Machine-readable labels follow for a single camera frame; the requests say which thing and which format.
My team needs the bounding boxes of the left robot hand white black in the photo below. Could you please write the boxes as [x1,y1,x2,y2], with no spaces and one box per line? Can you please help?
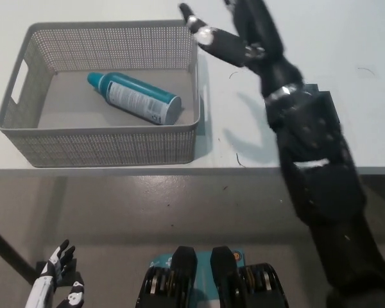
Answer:
[24,239,85,308]

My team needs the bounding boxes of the robot body black teal blocks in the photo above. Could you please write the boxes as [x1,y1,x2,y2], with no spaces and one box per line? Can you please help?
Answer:
[134,245,291,308]

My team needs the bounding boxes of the black table leg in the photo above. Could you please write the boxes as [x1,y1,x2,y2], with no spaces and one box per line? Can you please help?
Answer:
[0,220,33,286]

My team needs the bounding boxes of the teal air purifying spray can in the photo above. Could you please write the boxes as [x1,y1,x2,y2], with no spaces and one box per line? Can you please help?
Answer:
[86,71,182,126]

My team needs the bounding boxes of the grey perforated plastic basket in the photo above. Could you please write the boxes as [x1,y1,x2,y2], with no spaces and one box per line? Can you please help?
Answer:
[0,21,209,169]

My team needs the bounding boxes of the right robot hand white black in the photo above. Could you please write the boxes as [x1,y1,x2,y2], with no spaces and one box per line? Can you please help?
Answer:
[178,0,306,98]

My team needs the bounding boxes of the black tape patch on table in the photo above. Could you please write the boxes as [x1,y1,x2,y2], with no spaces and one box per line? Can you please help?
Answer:
[304,83,341,125]

